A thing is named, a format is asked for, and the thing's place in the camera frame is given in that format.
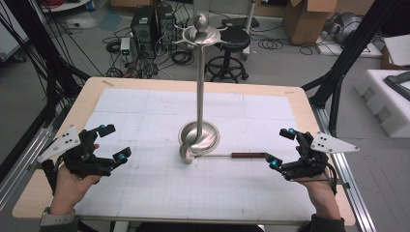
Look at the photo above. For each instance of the white grid mat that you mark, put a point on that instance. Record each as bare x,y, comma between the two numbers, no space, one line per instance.
154,180

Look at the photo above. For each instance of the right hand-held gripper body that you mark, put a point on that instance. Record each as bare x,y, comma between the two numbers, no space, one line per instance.
311,162

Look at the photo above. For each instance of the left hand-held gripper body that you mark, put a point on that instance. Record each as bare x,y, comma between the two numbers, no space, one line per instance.
85,158

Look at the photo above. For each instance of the small white power device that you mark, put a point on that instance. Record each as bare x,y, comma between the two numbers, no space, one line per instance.
125,48

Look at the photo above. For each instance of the steel utensil stand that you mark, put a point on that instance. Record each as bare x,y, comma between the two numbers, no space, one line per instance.
200,80

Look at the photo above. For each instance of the brown cardboard box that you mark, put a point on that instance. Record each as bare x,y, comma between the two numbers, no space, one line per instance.
309,22

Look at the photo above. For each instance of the black curved part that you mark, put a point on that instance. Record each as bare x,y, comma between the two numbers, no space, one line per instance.
399,84

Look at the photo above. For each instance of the aluminium rail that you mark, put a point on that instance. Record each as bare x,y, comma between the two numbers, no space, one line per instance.
22,172
351,190

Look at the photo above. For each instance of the grey wrist watch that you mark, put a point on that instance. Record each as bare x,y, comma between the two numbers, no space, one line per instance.
58,218

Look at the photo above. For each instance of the person's left hand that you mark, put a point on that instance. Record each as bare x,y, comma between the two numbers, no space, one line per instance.
69,190

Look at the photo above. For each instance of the black metal frame stand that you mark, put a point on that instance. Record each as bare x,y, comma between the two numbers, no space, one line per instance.
45,64
348,51

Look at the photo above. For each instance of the white panel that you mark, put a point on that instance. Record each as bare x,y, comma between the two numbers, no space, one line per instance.
11,35

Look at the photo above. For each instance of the white foam block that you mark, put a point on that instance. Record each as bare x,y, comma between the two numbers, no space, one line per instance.
383,106

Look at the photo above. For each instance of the person's right hand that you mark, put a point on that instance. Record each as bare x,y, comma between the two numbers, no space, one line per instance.
322,196

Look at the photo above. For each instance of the grey metal clip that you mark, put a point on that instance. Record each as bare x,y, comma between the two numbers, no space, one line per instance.
344,185

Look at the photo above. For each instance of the white pole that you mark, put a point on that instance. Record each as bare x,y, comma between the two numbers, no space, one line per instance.
250,19

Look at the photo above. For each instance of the flat black case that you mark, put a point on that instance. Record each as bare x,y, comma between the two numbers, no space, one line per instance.
240,22

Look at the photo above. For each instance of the white box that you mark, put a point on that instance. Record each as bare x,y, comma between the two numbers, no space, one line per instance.
398,50

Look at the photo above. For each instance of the black round stool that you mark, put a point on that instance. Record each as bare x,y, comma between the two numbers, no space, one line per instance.
235,40

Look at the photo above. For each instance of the black computer tower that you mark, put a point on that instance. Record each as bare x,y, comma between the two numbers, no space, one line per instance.
166,19
143,24

